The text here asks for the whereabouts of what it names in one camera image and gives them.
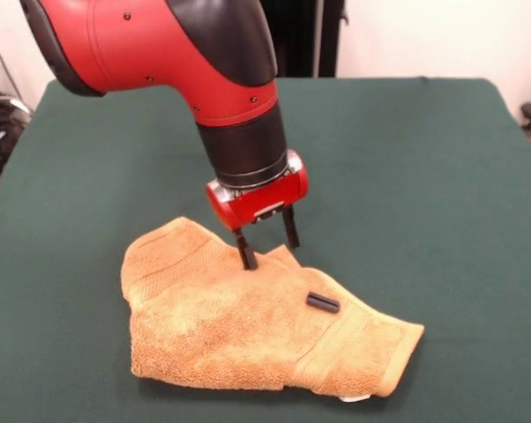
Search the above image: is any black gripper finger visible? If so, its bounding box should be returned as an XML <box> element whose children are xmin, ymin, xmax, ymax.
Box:
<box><xmin>232</xmin><ymin>226</ymin><xmax>259</xmax><ymax>271</ymax></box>
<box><xmin>282</xmin><ymin>207</ymin><xmax>302</xmax><ymax>249</ymax></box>

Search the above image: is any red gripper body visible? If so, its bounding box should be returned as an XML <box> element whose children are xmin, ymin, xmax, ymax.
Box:
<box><xmin>205</xmin><ymin>149</ymin><xmax>310</xmax><ymax>233</ymax></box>

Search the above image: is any tan terry towel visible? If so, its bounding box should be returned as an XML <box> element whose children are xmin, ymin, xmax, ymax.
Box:
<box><xmin>119</xmin><ymin>215</ymin><xmax>425</xmax><ymax>403</ymax></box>

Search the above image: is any small black rubber pad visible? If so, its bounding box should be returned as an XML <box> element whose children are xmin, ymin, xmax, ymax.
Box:
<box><xmin>306</xmin><ymin>290</ymin><xmax>340</xmax><ymax>315</ymax></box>

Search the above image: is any dark green table cloth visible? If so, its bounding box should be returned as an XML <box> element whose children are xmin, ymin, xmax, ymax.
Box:
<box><xmin>0</xmin><ymin>78</ymin><xmax>531</xmax><ymax>423</ymax></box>

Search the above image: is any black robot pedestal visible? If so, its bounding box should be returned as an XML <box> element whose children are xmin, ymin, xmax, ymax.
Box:
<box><xmin>265</xmin><ymin>0</ymin><xmax>350</xmax><ymax>79</ymax></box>

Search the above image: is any black equipment with cables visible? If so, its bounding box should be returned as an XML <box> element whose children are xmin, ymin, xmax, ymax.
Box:
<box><xmin>0</xmin><ymin>34</ymin><xmax>34</xmax><ymax>182</ymax></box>

